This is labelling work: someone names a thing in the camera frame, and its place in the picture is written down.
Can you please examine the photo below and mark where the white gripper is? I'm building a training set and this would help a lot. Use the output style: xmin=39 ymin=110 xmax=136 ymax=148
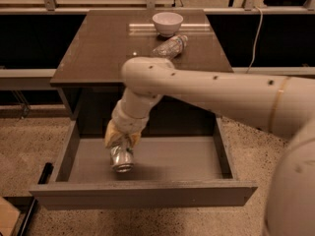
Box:
xmin=104 ymin=101 xmax=149 ymax=148

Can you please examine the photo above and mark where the silver green 7up can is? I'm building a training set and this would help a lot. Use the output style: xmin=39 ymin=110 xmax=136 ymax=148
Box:
xmin=110 ymin=138 xmax=134 ymax=173

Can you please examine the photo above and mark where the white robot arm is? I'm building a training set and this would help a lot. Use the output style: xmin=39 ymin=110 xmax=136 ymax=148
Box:
xmin=104 ymin=57 xmax=315 ymax=236

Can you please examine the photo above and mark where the open grey top drawer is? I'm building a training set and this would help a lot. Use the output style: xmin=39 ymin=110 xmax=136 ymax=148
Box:
xmin=29 ymin=91 xmax=259 ymax=211

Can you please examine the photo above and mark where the grey cabinet with counter top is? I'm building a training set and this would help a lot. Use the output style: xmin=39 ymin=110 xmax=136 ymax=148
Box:
xmin=49 ymin=9 xmax=239 ymax=140

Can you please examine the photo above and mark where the black bar on floor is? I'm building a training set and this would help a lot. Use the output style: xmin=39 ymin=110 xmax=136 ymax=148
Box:
xmin=16 ymin=162 xmax=54 ymax=236

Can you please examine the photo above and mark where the clear plastic water bottle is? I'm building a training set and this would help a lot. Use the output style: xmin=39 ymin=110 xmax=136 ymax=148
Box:
xmin=152 ymin=34 xmax=188 ymax=60

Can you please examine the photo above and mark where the white ceramic bowl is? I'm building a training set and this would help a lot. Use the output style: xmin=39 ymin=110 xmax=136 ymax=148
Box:
xmin=153 ymin=12 xmax=183 ymax=37

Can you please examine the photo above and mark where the white cable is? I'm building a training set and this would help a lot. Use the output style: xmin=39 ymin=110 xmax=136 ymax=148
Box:
xmin=245 ymin=6 xmax=265 ymax=75

